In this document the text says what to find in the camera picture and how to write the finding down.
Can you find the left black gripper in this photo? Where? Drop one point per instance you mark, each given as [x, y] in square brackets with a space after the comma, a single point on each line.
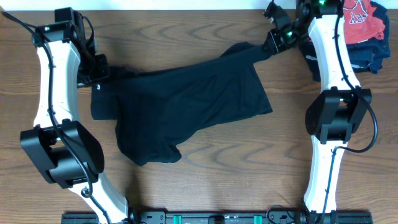
[104, 72]

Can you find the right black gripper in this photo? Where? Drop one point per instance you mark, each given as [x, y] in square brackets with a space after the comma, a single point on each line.
[273, 36]

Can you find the black t-shirt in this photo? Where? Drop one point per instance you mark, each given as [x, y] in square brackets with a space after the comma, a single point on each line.
[156, 111]

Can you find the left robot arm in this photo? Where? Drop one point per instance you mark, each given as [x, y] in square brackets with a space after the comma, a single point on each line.
[61, 148]

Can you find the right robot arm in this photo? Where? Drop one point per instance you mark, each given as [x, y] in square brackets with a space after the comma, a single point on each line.
[335, 114]

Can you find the navy folded clothes stack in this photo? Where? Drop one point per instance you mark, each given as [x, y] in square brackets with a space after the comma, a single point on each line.
[368, 56]

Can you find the red printed t-shirt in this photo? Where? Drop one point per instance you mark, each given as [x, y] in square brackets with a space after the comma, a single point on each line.
[360, 23]

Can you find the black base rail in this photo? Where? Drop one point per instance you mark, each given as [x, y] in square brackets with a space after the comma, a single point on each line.
[272, 217]

